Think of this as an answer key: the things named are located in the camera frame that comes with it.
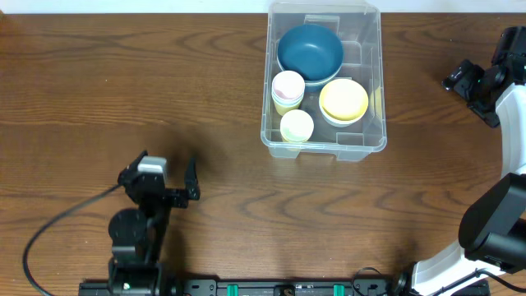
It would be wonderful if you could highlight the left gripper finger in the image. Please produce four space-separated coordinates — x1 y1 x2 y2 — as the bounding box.
184 158 201 201
122 150 148 177

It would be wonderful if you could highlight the yellow cup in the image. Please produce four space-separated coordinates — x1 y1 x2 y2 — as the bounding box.
274 101 301 116
281 133 308 144

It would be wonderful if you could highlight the white plastic cup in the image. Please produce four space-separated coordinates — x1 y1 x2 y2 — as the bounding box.
280 109 314 140

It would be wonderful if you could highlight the yellow bowl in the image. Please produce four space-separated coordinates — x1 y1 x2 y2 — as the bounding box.
320 78 369 120

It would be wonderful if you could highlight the light blue plastic cup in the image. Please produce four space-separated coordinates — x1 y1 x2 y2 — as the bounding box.
271 91 303 106

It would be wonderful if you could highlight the white bowl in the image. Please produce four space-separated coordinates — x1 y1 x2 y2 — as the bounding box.
320 106 367 127

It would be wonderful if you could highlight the pink plastic cup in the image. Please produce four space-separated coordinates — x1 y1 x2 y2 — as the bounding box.
271 71 305 101

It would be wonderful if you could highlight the dark blue bowl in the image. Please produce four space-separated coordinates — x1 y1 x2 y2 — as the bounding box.
277 25 344 81
305 83 327 92

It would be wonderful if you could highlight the light grey-blue bowl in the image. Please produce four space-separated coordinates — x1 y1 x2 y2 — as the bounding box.
325 117 359 127

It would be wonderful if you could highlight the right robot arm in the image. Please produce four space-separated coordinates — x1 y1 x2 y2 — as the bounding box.
388 26 525 295

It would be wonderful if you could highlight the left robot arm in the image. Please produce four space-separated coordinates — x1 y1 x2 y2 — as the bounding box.
108 151 201 295

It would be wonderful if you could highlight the clear plastic storage container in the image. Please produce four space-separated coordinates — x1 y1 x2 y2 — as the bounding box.
261 1 387 161

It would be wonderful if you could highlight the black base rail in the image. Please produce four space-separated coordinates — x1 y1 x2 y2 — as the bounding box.
77 277 491 296

